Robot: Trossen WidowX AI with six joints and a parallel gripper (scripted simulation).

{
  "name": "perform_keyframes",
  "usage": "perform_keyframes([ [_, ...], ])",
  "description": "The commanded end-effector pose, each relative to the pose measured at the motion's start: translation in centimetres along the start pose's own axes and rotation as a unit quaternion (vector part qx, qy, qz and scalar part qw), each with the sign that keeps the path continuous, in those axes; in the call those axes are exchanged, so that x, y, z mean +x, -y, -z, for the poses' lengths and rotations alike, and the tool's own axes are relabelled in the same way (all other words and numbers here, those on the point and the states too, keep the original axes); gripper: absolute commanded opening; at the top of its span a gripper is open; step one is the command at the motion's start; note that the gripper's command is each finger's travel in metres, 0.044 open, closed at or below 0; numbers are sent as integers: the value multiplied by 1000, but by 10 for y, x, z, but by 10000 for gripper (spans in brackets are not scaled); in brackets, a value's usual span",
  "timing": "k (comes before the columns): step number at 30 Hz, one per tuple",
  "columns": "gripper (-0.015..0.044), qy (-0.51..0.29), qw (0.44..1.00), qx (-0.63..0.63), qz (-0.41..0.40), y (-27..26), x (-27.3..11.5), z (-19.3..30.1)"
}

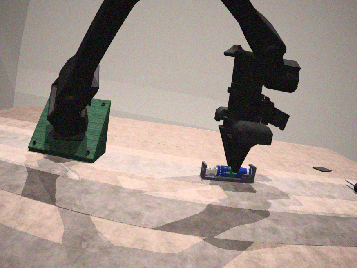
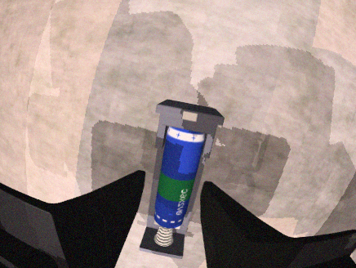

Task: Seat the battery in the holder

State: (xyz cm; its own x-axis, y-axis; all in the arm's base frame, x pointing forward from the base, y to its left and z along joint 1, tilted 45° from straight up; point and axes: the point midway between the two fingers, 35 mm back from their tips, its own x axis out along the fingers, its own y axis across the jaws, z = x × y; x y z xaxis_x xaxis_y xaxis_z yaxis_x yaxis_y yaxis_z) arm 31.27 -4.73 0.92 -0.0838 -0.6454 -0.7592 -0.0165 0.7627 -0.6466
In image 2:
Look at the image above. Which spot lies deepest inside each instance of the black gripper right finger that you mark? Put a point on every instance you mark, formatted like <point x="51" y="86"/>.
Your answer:
<point x="234" y="238"/>

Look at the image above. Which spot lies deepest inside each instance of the blue cylindrical battery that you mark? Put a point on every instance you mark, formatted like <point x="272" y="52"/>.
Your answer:
<point x="180" y="160"/>

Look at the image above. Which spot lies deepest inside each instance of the black battery holder with spring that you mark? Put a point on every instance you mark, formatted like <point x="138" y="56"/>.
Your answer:
<point x="192" y="117"/>

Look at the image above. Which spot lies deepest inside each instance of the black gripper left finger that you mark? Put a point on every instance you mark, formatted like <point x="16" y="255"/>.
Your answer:
<point x="88" y="231"/>

